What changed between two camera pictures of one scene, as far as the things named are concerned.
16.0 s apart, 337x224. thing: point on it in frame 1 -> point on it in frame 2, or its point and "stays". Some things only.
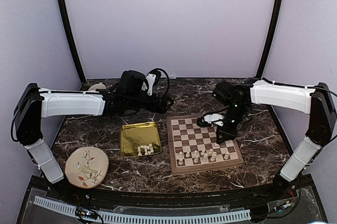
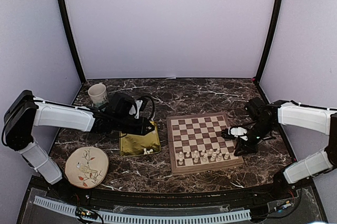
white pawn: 226,156 stays
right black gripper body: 237,113 -> 254,148
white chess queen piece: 213,156 stays
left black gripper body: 134,102 -> 121,125
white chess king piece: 205,159 stays
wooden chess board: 194,148 stays
